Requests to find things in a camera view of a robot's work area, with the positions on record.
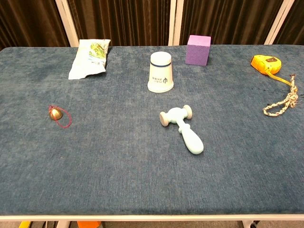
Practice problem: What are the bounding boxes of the orange object under table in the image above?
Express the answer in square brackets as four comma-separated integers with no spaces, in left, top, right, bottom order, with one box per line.
[76,221,102,228]

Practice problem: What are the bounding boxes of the dark brown curtain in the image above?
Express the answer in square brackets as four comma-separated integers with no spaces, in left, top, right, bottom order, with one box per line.
[0,0,304,51]

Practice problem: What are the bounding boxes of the white table frame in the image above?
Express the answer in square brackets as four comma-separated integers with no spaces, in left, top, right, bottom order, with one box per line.
[0,214,304,228]

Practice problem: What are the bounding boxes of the light blue toy hammer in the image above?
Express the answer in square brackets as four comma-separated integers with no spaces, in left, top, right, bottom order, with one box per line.
[159,104,205,156]

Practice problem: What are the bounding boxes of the blue velvet table cloth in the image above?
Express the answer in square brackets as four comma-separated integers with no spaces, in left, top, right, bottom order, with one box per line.
[0,44,304,216]

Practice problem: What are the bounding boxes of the golden bell with red string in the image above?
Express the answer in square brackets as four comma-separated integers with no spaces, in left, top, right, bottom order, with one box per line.
[48,104,72,130]

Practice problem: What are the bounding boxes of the white screen frame post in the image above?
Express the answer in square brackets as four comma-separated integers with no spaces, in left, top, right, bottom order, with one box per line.
[264,0,295,45]
[55,0,80,48]
[174,0,184,46]
[167,0,178,47]

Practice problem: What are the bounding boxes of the yellow tape measure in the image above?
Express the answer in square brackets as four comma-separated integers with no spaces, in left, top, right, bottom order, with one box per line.
[250,54,293,86]

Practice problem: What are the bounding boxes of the white green snack bag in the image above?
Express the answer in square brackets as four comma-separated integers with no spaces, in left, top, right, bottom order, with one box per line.
[68,39,112,80]

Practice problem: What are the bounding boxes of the braided beige rope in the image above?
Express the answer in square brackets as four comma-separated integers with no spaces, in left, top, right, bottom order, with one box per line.
[262,74,299,117]

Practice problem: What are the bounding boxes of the white paper cup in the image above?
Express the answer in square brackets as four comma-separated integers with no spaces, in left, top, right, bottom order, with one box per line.
[147,52,174,93]

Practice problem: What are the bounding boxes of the purple foam cube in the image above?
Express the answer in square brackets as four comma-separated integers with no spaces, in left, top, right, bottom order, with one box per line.
[185,35,212,66]

